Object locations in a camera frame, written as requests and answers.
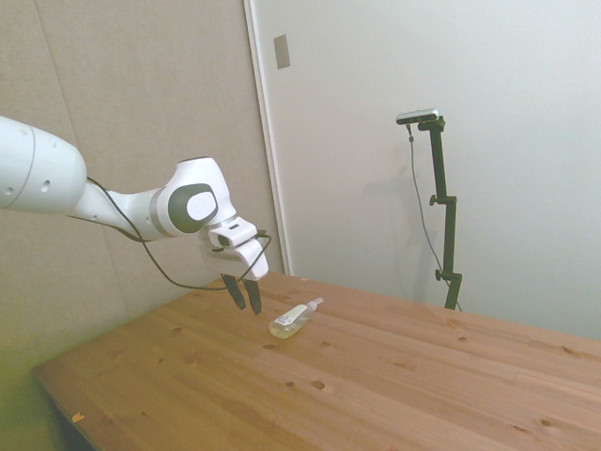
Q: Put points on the black camera stand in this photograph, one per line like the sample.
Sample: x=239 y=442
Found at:
x=451 y=235

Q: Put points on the grey stereo camera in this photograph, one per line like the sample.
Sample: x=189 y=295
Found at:
x=418 y=116

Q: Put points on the clear sanitizer pump bottle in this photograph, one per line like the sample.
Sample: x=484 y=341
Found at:
x=286 y=326

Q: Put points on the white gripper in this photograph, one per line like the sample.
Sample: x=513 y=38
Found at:
x=251 y=260

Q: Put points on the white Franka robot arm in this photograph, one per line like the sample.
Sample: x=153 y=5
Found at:
x=42 y=174

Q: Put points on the small orange scrap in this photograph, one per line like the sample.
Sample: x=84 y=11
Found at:
x=77 y=416

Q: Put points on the grey wall plate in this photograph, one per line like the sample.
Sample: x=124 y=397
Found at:
x=282 y=51

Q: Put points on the white vertical wall trim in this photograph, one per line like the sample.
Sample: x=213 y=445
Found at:
x=265 y=117

